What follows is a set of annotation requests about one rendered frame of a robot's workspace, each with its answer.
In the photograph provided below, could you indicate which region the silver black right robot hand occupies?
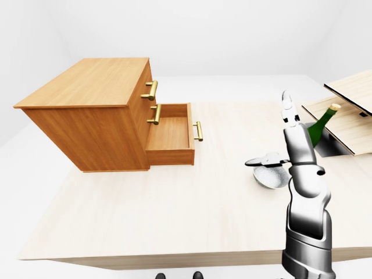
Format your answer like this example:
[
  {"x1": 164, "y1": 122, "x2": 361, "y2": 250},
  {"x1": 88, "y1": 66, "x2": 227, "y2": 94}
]
[{"x1": 245, "y1": 90, "x2": 318, "y2": 169}]

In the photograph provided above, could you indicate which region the small round bowl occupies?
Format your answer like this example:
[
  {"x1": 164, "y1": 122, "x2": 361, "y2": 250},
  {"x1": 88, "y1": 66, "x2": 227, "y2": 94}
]
[{"x1": 252, "y1": 163, "x2": 290, "y2": 190}]

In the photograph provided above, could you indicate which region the wooden cabinet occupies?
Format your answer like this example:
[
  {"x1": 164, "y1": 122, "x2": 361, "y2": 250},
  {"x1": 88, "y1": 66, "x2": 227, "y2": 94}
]
[{"x1": 13, "y1": 57, "x2": 154, "y2": 173}]

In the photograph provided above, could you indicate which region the green wine bottle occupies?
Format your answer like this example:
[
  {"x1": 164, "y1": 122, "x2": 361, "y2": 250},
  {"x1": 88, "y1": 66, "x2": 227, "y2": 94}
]
[{"x1": 306, "y1": 103, "x2": 342, "y2": 149}]

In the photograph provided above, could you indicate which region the open wooden drawer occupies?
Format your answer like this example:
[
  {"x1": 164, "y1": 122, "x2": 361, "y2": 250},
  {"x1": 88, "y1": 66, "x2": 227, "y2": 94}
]
[{"x1": 145, "y1": 102, "x2": 196, "y2": 167}]

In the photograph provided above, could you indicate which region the closed wooden drawer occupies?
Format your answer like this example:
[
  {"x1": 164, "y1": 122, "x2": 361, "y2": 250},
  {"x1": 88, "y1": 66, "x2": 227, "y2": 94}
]
[
  {"x1": 134, "y1": 87, "x2": 159, "y2": 146},
  {"x1": 128, "y1": 59, "x2": 154, "y2": 117}
]

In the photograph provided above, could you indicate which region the brass drawer handle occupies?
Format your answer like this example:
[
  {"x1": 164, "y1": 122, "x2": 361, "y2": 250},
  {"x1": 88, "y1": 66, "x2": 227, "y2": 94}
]
[
  {"x1": 146, "y1": 103, "x2": 162, "y2": 126},
  {"x1": 140, "y1": 80, "x2": 159, "y2": 102},
  {"x1": 192, "y1": 121, "x2": 204, "y2": 142}
]

